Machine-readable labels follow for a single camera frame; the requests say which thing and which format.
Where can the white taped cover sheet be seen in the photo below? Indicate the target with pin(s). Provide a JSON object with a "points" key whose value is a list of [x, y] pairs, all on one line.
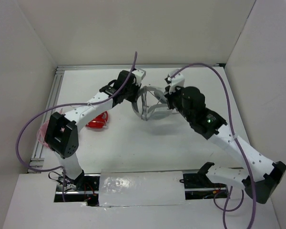
{"points": [[141, 189]]}

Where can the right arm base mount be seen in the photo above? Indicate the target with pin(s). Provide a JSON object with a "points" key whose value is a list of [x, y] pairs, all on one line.
{"points": [[197, 186]]}

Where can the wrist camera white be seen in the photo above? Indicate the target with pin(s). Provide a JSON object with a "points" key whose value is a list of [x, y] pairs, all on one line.
{"points": [[139, 76], [174, 79]]}

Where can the aluminium frame rail back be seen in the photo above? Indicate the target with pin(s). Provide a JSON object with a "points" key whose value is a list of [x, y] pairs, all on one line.
{"points": [[96, 67]]}

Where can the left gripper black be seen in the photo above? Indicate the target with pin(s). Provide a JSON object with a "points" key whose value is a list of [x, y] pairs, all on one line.
{"points": [[132, 93]]}

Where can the red wrapped headphones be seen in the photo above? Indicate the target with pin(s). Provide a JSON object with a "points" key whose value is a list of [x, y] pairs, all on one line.
{"points": [[99, 122]]}

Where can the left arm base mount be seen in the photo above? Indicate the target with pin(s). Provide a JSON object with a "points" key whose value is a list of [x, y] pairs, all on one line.
{"points": [[87, 192]]}

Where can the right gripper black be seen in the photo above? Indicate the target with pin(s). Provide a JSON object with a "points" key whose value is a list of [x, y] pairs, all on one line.
{"points": [[170, 100]]}

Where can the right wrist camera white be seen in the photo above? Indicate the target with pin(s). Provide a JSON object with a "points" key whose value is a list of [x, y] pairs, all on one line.
{"points": [[174, 79]]}

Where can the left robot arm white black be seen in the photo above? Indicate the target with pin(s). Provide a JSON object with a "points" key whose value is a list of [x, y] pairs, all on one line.
{"points": [[62, 135]]}

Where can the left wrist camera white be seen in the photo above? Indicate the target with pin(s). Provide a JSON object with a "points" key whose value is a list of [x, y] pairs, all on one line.
{"points": [[139, 76]]}

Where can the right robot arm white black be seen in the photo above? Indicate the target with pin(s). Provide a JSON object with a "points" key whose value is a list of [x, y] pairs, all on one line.
{"points": [[259, 175]]}

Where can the white grey headphones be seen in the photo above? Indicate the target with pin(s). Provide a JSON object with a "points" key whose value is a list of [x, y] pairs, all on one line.
{"points": [[157, 111]]}

